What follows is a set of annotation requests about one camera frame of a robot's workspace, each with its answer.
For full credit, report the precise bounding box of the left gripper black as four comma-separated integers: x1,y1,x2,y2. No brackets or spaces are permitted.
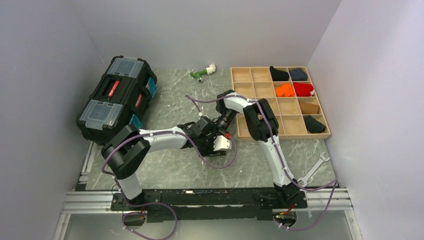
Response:
196,133,221,158

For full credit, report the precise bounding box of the wooden compartment tray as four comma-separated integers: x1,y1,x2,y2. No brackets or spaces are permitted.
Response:
230,66,331,140

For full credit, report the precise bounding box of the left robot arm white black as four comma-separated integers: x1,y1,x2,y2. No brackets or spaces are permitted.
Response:
101,116,224,210

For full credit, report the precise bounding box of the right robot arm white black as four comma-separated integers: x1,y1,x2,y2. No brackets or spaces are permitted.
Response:
216,89,308,209

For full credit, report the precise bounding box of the green white pipe fitting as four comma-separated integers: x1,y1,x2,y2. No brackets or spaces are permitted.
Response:
189,64,217,83

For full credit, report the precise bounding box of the orange rolled cloth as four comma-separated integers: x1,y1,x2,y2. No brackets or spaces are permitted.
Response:
275,83,295,98

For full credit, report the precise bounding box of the red rolled cloth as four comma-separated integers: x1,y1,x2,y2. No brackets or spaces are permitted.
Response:
293,82,315,97

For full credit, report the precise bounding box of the brown rolled cloth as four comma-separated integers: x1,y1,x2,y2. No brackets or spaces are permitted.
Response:
299,101,321,115

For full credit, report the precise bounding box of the navy rolled cloth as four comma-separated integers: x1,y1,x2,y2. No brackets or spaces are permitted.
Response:
289,68,309,82

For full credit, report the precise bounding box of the black ribbed rolled cloth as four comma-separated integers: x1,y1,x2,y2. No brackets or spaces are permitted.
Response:
303,115,327,134

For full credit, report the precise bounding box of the black plastic toolbox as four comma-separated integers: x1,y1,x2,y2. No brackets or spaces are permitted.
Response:
75,55,158,146

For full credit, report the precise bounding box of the silver wrench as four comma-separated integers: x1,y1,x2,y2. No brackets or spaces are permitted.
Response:
298,152,331,187

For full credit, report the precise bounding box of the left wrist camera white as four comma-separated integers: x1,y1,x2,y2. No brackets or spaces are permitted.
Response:
213,133,232,152

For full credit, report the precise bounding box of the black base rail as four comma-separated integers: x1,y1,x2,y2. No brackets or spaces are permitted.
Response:
110,187,308,223

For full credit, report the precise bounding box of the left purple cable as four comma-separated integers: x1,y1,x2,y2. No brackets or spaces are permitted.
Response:
100,130,238,240

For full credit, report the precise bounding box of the aluminium frame rail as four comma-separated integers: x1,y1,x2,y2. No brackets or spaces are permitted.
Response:
53,143,363,240

